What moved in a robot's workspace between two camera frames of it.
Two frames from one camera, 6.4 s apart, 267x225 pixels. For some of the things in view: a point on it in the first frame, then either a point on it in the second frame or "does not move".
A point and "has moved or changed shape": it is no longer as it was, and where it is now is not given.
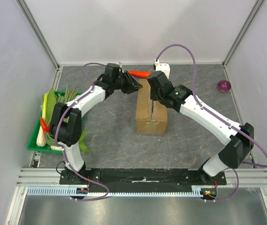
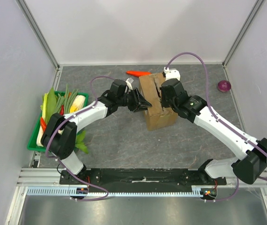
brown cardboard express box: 151,116 has moved or changed shape
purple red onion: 224,86 does not move
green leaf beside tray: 82,142 does not move
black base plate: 197,178 does not move
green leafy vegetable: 49,100 does not move
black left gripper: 132,86 -> 139,101
